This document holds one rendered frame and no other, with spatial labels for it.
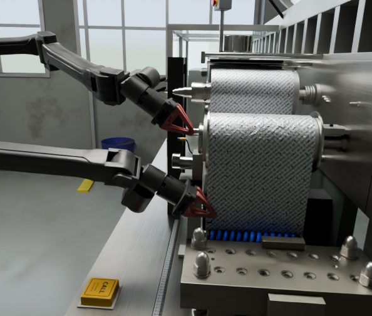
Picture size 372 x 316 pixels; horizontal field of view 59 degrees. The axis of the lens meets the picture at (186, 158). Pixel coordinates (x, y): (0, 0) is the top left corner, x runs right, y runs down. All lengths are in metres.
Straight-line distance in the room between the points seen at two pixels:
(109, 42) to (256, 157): 3.51
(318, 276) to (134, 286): 0.42
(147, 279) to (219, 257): 0.23
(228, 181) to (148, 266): 0.33
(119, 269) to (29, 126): 3.73
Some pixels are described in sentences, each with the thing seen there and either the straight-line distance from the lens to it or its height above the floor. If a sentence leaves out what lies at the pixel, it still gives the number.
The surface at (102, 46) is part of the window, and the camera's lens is 4.15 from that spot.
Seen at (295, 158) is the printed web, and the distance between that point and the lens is 0.77.
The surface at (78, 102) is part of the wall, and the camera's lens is 4.27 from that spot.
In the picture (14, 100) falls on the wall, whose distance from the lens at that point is 4.53.
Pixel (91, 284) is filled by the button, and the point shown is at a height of 0.92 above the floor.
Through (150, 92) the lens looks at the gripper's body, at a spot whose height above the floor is 1.36.
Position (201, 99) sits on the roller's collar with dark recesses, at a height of 1.32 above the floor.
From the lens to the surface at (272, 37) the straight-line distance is 1.78.
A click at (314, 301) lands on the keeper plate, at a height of 1.02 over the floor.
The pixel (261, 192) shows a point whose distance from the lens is 0.79.
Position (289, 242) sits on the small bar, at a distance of 0.79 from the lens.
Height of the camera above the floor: 1.44
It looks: 17 degrees down
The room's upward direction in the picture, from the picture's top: 1 degrees clockwise
